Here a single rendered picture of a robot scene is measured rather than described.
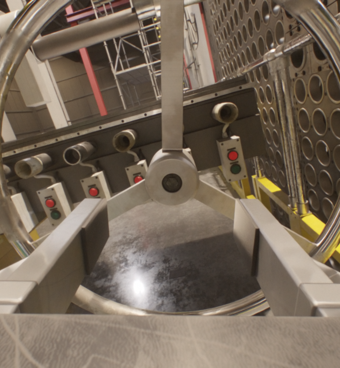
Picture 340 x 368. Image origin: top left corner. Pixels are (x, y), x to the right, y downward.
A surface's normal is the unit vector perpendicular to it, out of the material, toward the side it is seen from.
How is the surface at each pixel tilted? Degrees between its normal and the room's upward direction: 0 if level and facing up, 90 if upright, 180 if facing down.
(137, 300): 0
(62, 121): 90
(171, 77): 90
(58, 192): 90
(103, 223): 105
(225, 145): 90
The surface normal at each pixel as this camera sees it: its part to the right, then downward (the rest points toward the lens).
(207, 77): 0.42, 0.14
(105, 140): -0.02, 0.29
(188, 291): -0.26, -0.93
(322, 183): -0.11, -0.09
